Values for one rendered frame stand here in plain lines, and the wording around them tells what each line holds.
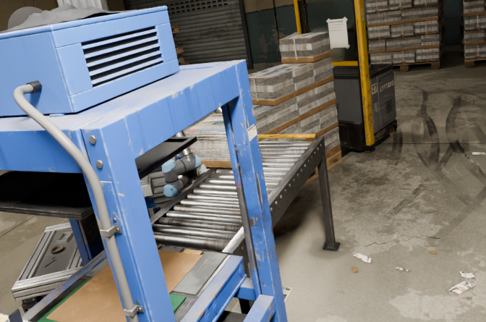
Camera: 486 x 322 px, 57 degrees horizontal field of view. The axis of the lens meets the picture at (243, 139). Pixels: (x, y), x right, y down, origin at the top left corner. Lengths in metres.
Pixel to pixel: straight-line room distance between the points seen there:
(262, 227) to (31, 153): 0.82
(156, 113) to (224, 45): 10.16
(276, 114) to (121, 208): 2.90
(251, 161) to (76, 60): 0.65
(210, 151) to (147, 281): 1.67
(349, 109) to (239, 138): 3.49
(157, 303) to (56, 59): 0.59
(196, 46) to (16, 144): 10.57
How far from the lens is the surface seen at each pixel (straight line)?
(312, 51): 4.11
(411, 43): 8.34
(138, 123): 0.98
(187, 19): 11.58
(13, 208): 1.34
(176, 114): 1.10
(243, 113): 1.41
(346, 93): 4.84
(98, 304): 1.75
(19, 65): 1.19
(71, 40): 1.11
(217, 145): 2.59
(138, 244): 1.00
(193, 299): 1.62
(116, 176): 0.93
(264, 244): 1.60
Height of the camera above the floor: 1.74
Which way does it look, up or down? 18 degrees down
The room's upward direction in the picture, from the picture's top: 10 degrees counter-clockwise
